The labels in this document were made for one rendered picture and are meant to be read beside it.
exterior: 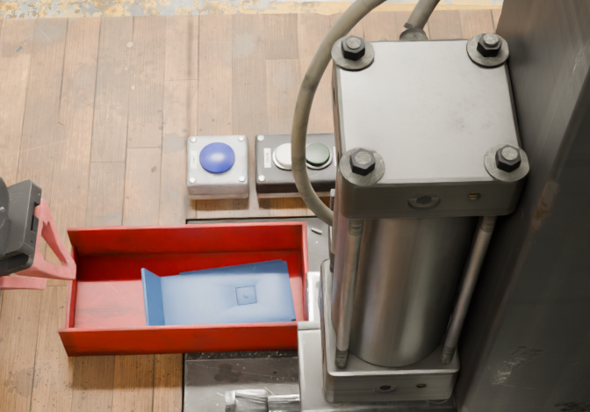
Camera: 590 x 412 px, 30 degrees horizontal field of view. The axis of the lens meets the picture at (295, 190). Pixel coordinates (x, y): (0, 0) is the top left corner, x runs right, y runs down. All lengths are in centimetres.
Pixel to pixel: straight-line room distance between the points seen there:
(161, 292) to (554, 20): 75
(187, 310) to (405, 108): 65
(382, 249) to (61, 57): 83
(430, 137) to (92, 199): 75
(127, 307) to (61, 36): 39
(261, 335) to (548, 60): 66
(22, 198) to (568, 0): 55
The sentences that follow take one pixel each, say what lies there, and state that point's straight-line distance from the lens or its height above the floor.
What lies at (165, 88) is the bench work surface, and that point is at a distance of 133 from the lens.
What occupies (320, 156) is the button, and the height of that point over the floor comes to 94.
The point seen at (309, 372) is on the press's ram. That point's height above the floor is 118.
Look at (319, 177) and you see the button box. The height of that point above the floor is 93.
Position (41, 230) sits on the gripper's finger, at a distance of 95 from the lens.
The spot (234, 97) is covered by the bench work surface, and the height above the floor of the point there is 90.
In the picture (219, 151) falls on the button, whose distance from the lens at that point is 123.
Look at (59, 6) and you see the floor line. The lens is 266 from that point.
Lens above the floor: 195
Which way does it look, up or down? 58 degrees down
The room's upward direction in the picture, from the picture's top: 1 degrees clockwise
